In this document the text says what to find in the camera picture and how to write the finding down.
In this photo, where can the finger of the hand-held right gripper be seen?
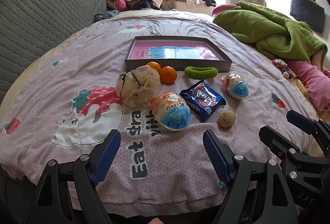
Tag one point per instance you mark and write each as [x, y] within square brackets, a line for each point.
[275, 137]
[299, 120]

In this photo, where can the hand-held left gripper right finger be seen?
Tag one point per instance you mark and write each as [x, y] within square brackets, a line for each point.
[216, 159]

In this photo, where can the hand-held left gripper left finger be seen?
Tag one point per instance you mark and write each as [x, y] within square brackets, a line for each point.
[107, 158]

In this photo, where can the walnut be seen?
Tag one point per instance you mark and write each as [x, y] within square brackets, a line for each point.
[226, 118]

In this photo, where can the blue cookie packet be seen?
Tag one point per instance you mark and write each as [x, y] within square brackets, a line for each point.
[202, 100]

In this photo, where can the blue plastic surprise egg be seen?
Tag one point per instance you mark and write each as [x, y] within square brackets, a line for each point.
[171, 113]
[236, 86]

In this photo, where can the cream mesh bath pouf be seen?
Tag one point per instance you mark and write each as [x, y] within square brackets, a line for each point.
[138, 87]

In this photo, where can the green fuzzy hair scrunchie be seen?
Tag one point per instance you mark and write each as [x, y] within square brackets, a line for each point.
[199, 73]

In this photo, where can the orange mandarin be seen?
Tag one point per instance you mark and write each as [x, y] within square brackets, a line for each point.
[153, 65]
[167, 75]

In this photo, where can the grey cardboard box tray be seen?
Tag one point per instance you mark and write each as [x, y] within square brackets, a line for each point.
[180, 64]

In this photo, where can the yellow snack packet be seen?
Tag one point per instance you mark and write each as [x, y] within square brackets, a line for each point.
[302, 87]

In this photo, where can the large pink pillow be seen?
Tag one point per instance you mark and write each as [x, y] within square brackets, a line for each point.
[314, 84]

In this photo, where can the red and white snack packet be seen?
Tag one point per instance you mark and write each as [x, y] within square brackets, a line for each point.
[279, 63]

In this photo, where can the green fleece blanket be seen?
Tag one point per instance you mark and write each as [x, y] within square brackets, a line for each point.
[273, 30]

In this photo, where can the printed strawberry bear bedsheet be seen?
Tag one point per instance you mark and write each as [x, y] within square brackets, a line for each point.
[77, 58]

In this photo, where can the black flat television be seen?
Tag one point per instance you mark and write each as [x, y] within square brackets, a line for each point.
[306, 12]

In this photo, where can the small pink pillow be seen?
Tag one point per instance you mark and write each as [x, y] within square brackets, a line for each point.
[221, 8]

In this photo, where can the dark patterned cloth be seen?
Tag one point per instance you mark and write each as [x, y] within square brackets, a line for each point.
[105, 16]

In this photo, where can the grey quilted headboard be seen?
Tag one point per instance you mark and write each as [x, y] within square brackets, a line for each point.
[46, 20]

